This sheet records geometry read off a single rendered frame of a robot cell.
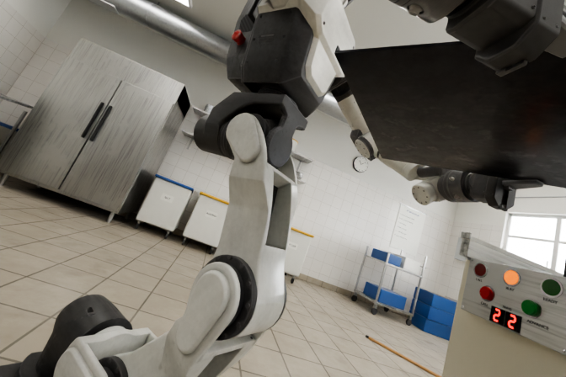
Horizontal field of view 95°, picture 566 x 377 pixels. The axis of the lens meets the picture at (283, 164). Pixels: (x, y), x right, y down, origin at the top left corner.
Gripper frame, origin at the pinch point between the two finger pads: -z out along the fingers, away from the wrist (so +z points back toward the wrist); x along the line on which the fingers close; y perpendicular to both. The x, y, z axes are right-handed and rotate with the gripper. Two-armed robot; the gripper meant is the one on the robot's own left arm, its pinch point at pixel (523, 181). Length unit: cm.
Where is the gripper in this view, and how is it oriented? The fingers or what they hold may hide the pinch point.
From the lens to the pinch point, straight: 74.3
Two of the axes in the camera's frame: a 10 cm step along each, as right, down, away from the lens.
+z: -2.3, 1.4, 9.6
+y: 9.1, 3.9, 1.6
